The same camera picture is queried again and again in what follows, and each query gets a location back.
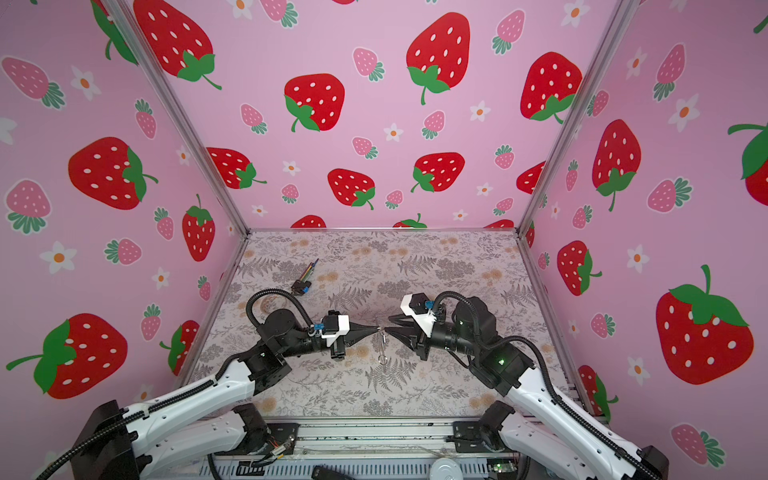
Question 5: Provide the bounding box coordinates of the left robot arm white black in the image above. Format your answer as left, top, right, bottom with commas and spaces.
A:
70, 309, 378, 479

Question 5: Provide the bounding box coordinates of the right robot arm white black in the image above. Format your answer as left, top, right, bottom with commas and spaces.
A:
385, 291, 669, 479

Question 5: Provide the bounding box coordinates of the white round puck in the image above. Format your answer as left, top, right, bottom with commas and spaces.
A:
428, 458, 464, 480

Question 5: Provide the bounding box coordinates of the black device at front edge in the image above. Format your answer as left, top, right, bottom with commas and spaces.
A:
311, 465, 354, 480

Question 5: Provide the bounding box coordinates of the green circuit board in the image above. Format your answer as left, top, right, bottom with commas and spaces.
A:
486, 459, 518, 480

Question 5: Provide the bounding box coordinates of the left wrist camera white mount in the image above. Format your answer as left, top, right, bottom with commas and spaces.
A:
314, 311, 351, 348

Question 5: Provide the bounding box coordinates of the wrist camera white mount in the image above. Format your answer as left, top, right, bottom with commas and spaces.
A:
400, 293, 446, 338
314, 311, 351, 348

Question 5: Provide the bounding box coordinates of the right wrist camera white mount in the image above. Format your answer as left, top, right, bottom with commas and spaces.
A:
400, 293, 446, 338

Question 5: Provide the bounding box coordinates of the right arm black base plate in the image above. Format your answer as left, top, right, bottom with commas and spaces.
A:
447, 420, 509, 453

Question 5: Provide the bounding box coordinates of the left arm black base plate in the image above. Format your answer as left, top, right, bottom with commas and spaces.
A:
228, 422, 300, 456

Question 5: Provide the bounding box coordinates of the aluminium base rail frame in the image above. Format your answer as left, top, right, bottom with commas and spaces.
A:
200, 417, 557, 479

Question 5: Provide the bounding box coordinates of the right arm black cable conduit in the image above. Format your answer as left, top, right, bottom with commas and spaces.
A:
430, 290, 661, 480

